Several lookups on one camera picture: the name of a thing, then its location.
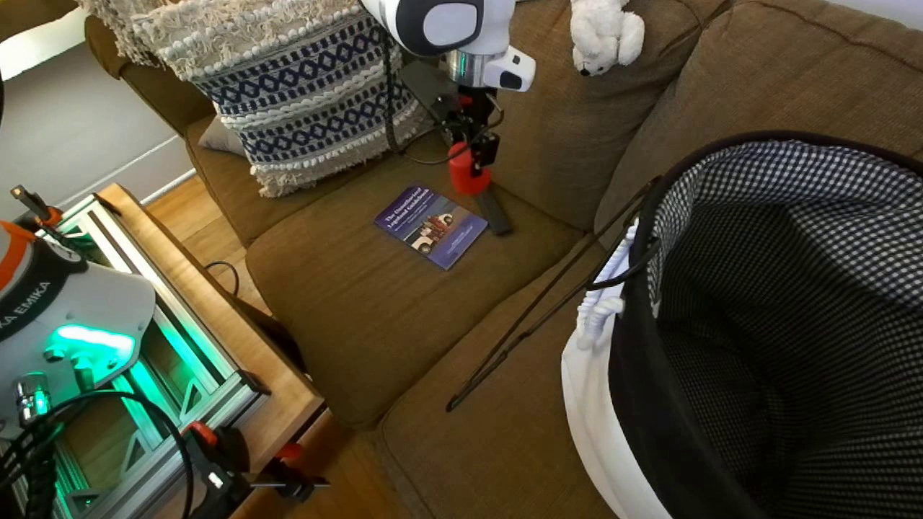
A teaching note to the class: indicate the brown fabric couch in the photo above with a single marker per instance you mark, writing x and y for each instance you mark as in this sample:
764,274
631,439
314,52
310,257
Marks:
441,388

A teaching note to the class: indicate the red black clamp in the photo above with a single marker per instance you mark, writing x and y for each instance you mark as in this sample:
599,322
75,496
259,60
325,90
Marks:
222,463

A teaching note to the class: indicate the blue white patterned pillow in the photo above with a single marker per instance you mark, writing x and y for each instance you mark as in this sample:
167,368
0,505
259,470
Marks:
310,88

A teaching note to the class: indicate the white plush toy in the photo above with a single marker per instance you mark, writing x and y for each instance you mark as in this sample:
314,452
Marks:
604,36

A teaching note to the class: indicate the black mesh laundry hamper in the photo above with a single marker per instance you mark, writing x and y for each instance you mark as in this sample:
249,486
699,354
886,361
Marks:
752,345

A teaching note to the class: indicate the purple booklet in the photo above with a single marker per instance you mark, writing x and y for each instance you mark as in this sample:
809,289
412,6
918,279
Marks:
429,225

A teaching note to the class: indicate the wooden side table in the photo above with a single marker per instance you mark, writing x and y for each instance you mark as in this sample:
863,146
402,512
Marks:
281,417

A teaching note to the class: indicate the aluminium frame robot mount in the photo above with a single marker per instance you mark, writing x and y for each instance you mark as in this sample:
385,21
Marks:
152,369

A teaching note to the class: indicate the black remote control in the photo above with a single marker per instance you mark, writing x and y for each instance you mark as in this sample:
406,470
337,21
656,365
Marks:
497,215

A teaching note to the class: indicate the red plastic cup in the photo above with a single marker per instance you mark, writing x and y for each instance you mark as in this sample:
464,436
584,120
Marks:
464,175

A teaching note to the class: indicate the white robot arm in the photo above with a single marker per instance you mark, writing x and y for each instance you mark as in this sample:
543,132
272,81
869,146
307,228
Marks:
448,45

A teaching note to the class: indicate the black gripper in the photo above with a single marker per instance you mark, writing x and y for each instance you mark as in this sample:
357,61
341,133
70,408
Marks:
474,114

